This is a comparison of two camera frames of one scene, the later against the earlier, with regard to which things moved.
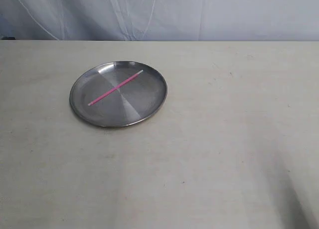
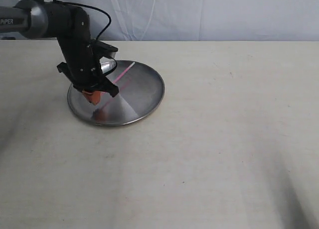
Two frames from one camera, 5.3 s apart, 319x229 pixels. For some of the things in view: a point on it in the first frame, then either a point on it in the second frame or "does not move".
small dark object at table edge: (8, 38) does not move
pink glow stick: (114, 88) to (123, 73)
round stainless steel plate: (119, 94) does not move
